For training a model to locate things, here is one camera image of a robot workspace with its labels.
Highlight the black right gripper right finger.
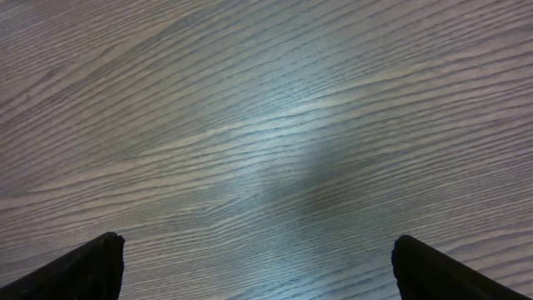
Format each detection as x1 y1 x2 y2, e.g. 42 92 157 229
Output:
391 235 531 300

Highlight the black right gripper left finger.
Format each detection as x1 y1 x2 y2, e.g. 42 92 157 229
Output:
1 232 125 300

